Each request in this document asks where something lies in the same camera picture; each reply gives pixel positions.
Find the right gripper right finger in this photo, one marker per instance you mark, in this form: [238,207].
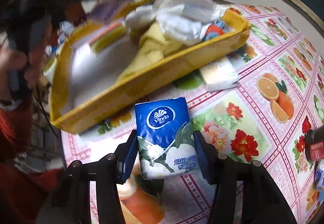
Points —
[263,202]

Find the floral fruit tablecloth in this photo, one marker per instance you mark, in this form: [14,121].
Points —
[279,97]

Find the yellow cardboard tray box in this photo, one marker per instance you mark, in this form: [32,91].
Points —
[126,92]

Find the white sponge block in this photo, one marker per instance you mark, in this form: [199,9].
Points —
[219,75]

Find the motor with rubber roller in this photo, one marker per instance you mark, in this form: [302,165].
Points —
[314,144]

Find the blue fuzzy cloth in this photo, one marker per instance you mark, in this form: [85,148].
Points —
[216,29]

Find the yellow towel cloth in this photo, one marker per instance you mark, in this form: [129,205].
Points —
[153,47]

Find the person left hand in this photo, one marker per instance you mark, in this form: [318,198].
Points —
[16,60]

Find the white plastic bag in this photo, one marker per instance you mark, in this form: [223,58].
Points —
[182,20]

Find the blue Vinda tissue pack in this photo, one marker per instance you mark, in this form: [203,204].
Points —
[166,144]

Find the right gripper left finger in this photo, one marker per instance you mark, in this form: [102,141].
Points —
[73,192]

